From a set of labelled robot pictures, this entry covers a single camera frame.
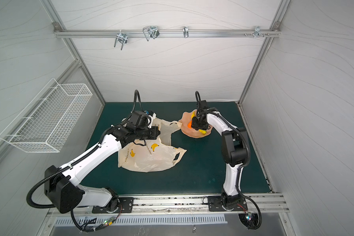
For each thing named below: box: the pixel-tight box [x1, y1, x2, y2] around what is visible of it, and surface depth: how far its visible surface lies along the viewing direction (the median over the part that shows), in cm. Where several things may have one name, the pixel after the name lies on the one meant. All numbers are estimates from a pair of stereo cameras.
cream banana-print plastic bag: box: [118, 118, 187, 173], surface depth 80 cm
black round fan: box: [237, 212, 260, 228], surface depth 73 cm
